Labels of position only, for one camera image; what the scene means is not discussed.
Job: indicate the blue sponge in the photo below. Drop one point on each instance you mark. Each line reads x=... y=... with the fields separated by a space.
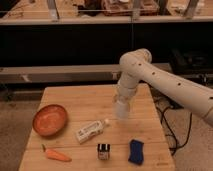
x=136 y=152

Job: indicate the black box on shelf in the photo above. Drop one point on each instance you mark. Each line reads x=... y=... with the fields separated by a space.
x=191 y=62

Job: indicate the white tube bottle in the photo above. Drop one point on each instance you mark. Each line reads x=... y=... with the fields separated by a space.
x=91 y=130

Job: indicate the orange bowl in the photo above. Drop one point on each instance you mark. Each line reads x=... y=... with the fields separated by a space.
x=50 y=120

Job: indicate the black and white eraser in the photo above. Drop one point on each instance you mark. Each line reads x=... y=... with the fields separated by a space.
x=103 y=151

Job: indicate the orange carrot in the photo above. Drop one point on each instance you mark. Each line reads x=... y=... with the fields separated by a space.
x=55 y=155

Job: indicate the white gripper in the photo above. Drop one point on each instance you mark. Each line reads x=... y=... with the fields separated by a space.
x=124 y=94

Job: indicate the white ceramic cup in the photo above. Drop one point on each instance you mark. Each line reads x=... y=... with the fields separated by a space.
x=122 y=109

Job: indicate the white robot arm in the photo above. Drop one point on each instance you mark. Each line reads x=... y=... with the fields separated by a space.
x=136 y=65

